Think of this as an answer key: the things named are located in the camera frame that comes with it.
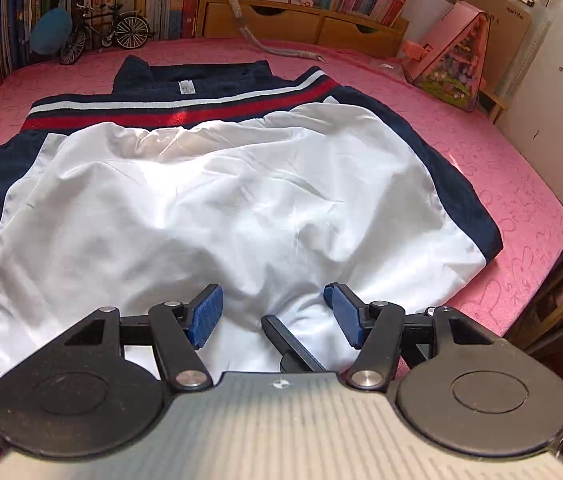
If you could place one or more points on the navy and white jacket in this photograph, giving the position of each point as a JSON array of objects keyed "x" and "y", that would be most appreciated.
[{"x": 211, "y": 200}]

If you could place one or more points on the blue plush ball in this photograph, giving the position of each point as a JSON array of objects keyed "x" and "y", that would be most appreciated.
[{"x": 51, "y": 30}]

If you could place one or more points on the black miniature bicycle model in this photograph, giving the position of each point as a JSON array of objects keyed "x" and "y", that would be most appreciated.
[{"x": 131, "y": 32}]

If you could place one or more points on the small pink plastic toy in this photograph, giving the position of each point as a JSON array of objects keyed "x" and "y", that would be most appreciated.
[{"x": 416, "y": 50}]

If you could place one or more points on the brown cardboard clipboard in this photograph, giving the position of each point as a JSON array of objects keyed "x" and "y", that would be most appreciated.
[{"x": 506, "y": 25}]

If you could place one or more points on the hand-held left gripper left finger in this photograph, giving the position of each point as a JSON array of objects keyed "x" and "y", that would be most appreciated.
[{"x": 205, "y": 317}]

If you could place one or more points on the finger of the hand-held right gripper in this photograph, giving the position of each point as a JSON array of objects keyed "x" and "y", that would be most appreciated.
[{"x": 286, "y": 342}]

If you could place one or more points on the wooden drawer organizer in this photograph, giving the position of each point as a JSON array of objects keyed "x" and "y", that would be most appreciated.
[{"x": 286, "y": 22}]

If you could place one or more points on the pink triangular toy house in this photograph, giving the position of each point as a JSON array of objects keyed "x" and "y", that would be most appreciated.
[{"x": 454, "y": 35}]

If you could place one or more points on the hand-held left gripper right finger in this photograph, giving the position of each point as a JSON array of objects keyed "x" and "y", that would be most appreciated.
[{"x": 346, "y": 317}]

